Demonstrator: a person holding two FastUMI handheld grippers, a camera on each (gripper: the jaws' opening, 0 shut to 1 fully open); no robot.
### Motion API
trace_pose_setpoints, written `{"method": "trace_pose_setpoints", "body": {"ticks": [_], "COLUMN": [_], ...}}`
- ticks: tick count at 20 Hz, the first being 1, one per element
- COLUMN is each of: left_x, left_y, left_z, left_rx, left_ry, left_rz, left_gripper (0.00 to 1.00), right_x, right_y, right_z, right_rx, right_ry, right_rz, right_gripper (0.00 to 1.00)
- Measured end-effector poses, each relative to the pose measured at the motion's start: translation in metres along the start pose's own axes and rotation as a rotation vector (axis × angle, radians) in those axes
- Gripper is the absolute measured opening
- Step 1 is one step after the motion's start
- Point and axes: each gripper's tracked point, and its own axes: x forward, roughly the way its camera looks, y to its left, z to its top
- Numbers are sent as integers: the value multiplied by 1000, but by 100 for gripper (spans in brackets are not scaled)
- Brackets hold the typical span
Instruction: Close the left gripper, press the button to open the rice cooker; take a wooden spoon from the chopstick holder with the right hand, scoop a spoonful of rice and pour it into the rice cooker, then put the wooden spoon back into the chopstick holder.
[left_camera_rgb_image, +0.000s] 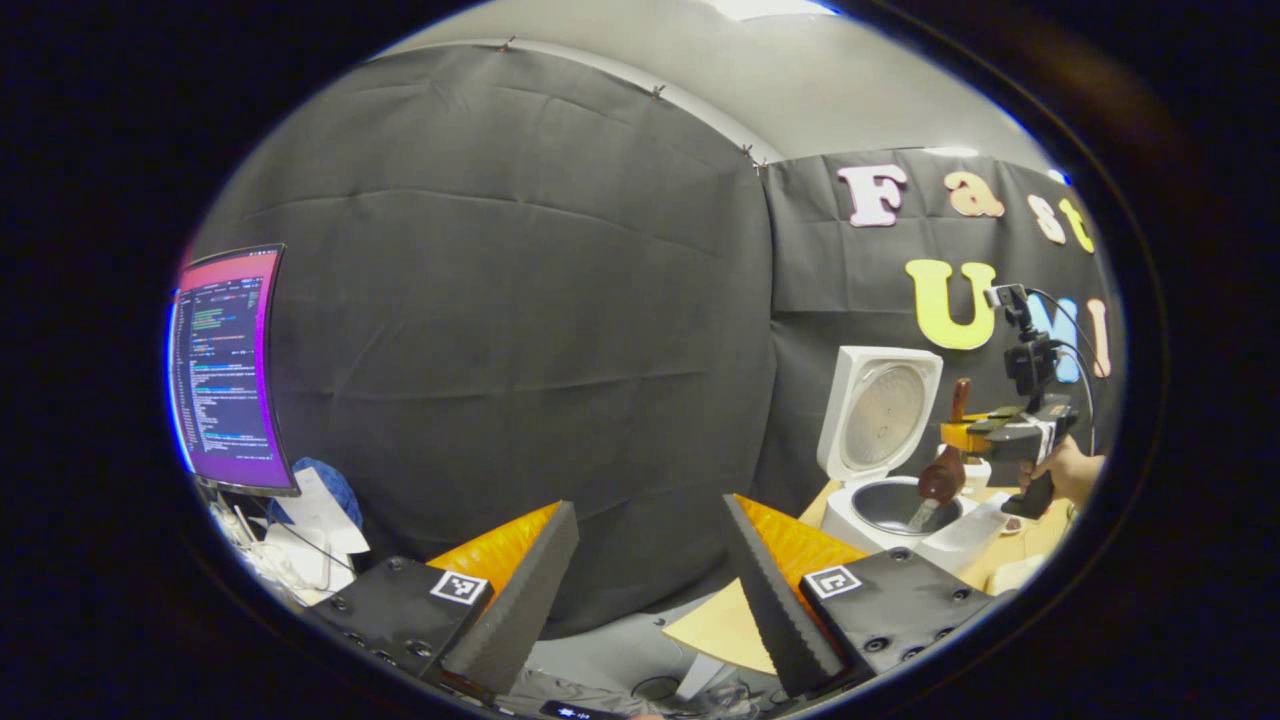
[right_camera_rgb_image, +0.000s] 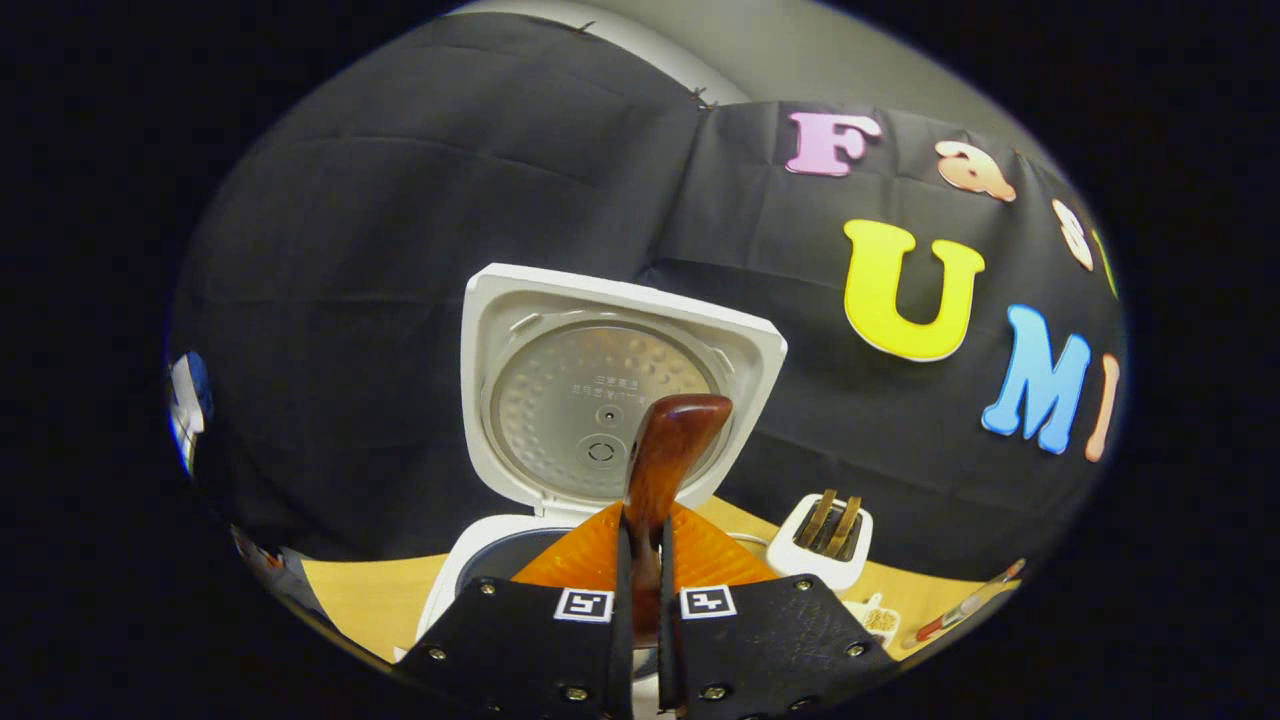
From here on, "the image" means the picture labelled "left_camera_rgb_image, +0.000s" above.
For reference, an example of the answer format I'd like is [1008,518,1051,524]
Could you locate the large ceiling light panel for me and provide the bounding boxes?
[715,0,836,21]

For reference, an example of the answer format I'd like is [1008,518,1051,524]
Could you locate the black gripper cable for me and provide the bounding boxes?
[1028,288,1103,453]

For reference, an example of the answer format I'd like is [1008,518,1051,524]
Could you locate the white rice cooker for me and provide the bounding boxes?
[817,346,1011,573]

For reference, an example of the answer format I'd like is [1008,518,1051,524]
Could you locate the white paper sheets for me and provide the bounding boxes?
[250,468,371,593]

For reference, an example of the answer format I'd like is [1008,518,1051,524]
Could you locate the brown wooden spoon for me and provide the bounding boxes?
[917,378,973,531]

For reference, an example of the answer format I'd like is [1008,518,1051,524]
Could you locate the black backdrop cloth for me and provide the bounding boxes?
[185,45,1126,641]

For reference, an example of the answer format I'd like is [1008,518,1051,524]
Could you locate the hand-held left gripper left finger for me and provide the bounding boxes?
[310,500,581,701]

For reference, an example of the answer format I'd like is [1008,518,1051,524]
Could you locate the blue cloth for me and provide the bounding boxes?
[270,457,363,531]

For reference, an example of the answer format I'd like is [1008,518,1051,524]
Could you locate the computer monitor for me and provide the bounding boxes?
[168,243,301,498]

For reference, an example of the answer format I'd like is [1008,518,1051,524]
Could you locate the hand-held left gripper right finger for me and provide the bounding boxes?
[722,494,1001,699]

